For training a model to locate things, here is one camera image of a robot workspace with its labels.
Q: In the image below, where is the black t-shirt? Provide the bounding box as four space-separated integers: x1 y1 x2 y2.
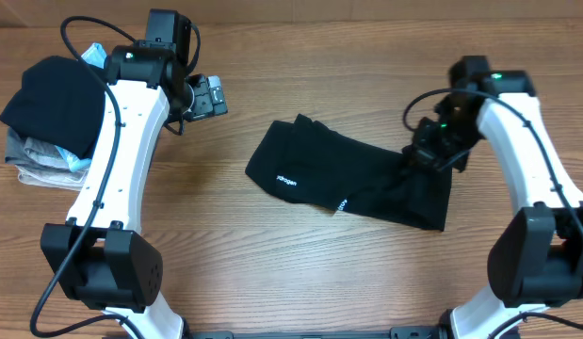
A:
245 115 452 231

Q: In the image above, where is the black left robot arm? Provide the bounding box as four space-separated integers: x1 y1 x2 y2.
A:
40 39 219 338

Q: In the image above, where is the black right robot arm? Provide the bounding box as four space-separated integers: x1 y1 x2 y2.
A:
408 70 583 338

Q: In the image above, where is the folded light blue garment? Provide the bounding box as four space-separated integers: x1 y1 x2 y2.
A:
56 42 107 172

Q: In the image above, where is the folded black garment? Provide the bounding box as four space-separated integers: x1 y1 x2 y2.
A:
0 56 105 158

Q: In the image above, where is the folded beige garment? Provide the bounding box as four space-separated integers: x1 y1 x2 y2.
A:
16 165 88 191

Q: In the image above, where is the folded grey garment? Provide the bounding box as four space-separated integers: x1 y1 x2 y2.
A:
5 128 69 170

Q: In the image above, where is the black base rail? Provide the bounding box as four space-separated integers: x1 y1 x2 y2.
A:
187 325 454 339

